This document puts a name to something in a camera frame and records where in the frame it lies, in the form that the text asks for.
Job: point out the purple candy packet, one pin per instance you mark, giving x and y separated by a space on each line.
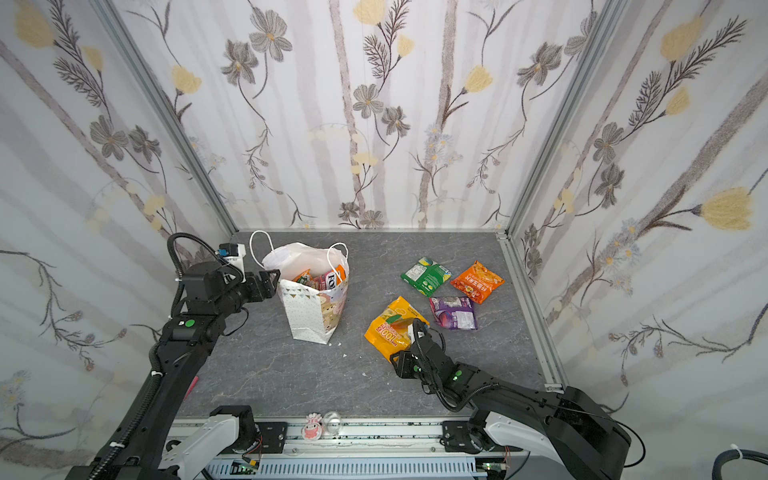
454 313

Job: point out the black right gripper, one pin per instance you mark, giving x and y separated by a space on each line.
411 352

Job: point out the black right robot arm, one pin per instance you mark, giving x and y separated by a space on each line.
566 426

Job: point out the pink toy figure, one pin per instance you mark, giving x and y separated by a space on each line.
313 428

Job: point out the orange red snack packet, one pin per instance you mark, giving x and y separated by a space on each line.
477 282

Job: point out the cartoon animal paper bag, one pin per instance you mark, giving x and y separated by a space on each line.
313 315

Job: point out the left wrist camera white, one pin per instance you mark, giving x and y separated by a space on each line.
234 254

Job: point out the yellow snack packet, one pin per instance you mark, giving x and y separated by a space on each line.
388 333

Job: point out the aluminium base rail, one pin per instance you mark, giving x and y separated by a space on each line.
366 448

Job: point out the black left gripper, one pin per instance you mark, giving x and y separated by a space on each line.
269 288

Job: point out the small green snack packet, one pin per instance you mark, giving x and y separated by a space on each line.
426 276

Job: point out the green Fox's spring tea packet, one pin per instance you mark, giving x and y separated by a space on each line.
305 278

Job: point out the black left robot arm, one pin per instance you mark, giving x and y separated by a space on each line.
210 289

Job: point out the clear round ornament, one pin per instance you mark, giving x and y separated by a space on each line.
332 423

